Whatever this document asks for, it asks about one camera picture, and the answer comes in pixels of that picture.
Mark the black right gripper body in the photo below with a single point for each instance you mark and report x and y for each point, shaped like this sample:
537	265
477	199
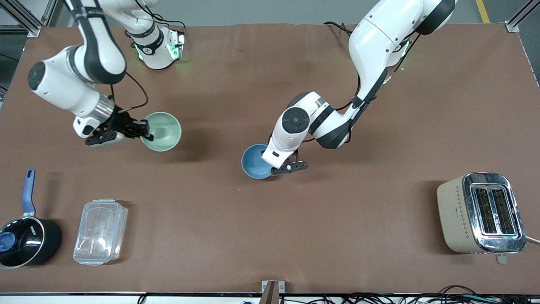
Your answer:
119	123

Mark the green bowl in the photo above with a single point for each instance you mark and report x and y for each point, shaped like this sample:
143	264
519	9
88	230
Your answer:
165	131

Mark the blue bowl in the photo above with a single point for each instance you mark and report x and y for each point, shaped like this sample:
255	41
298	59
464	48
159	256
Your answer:
253	162

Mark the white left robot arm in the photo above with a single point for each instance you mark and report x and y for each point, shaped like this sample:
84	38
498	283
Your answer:
371	42

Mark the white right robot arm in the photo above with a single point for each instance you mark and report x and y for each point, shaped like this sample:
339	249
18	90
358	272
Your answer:
63	84

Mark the brown table cover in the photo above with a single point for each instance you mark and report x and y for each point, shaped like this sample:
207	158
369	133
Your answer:
270	236

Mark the clear plastic lidded container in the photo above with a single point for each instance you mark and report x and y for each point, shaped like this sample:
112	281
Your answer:
100	231

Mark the brown wooden bar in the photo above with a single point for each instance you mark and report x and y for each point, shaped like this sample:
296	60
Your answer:
270	295

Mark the beige and chrome toaster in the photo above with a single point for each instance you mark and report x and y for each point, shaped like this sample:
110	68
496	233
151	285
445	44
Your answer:
460	215

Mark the metal table edge bracket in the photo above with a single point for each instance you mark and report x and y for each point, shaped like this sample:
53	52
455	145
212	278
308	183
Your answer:
282	286

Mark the aluminium frame post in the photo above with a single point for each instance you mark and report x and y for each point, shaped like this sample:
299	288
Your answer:
25	19
521	17

